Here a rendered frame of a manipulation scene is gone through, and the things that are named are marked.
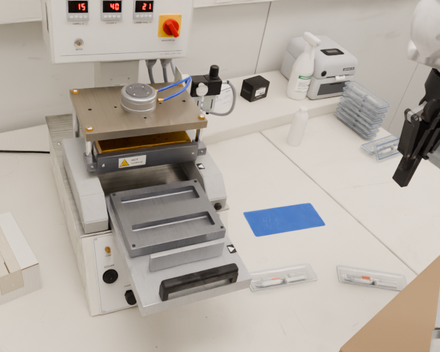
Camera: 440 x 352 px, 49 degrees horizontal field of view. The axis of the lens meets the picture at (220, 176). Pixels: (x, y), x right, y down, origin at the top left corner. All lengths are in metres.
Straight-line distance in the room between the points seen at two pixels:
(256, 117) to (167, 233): 0.85
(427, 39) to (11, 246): 0.91
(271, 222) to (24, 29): 0.90
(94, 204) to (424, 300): 0.70
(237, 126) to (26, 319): 0.93
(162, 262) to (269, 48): 1.31
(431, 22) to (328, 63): 1.21
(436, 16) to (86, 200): 0.71
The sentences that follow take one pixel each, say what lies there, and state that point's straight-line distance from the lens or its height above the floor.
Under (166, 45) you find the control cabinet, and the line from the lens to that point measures 1.21.
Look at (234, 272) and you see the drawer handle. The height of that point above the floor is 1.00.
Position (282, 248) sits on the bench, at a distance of 1.34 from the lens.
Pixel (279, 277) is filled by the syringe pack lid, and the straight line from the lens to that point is 1.24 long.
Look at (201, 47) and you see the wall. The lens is 1.84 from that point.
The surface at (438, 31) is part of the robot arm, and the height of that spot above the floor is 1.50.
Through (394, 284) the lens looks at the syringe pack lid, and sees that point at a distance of 1.35.
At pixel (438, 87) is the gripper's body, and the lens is 0.87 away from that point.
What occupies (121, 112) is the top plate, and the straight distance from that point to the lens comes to 1.08.
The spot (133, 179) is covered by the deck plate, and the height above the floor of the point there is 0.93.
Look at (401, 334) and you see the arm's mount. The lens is 1.07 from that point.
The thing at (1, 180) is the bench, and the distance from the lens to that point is 1.48.
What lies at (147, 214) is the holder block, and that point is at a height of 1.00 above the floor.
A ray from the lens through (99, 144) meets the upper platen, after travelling 1.07.
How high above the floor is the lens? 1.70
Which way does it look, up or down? 39 degrees down
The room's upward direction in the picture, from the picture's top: 11 degrees clockwise
